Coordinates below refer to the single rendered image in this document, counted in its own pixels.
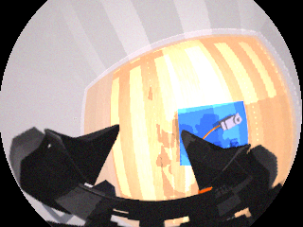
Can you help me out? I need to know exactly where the blue flat rectangular block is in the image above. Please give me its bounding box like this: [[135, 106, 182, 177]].
[[177, 101, 249, 166]]

